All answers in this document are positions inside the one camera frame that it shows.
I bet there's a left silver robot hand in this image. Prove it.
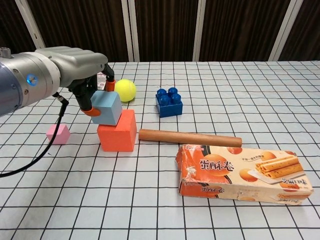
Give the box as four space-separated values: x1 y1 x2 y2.
34 46 116 118

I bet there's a light blue foam cube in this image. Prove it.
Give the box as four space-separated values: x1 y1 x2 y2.
90 90 123 126

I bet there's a small pink foam cube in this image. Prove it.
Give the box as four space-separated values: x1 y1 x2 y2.
46 124 71 145

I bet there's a brown medicine bottle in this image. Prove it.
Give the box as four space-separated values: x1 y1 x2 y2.
96 71 109 91

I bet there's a yellow tennis ball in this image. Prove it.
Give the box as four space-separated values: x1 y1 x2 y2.
114 79 137 102

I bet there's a large orange foam cube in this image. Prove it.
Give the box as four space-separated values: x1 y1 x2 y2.
97 109 138 153

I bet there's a dark blue studded brick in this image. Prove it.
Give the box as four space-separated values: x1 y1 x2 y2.
155 86 184 118

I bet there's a wooden rolling pin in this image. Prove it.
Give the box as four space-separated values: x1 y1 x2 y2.
138 128 243 148

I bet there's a checked light blue tablecloth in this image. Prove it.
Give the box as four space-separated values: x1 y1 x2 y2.
0 60 320 240

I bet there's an orange egg roll box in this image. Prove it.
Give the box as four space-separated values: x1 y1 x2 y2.
175 144 314 207

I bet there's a white double screen frame post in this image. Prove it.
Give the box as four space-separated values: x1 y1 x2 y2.
121 0 141 62

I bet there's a black left hand cable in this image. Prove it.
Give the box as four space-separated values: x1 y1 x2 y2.
0 92 70 178

